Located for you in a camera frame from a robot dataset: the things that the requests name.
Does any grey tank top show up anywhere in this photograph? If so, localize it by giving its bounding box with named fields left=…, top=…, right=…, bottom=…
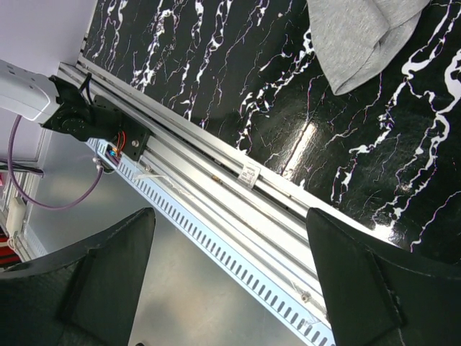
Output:
left=307, top=0, right=429, bottom=96

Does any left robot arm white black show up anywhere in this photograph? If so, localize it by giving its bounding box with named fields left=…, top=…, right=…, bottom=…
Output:
left=1, top=61, right=122, bottom=141

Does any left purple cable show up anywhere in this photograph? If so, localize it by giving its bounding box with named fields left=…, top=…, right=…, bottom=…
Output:
left=6, top=115, right=105, bottom=210

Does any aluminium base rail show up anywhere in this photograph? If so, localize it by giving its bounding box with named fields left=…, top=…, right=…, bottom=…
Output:
left=59, top=61, right=364, bottom=346

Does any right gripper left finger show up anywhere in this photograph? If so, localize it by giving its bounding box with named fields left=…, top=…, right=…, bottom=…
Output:
left=1, top=208, right=156, bottom=345

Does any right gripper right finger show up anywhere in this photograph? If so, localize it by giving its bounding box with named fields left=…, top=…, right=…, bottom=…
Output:
left=305, top=208, right=460, bottom=345

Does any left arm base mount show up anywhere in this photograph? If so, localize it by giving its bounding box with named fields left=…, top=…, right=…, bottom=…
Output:
left=91, top=96, right=151, bottom=163

